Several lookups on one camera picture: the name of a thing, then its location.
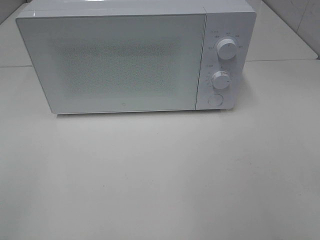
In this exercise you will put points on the round white door button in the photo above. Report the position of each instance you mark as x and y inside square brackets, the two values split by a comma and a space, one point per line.
[215, 100]

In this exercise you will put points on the white timer knob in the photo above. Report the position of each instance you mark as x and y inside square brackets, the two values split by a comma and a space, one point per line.
[220, 80]

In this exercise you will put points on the white microwave door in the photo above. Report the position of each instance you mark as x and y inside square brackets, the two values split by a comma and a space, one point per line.
[116, 63]

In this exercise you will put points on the white microwave oven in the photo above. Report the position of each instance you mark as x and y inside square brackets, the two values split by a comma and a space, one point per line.
[223, 18]

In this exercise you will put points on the white upper power knob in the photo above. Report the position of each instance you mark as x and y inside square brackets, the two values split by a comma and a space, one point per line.
[226, 48]

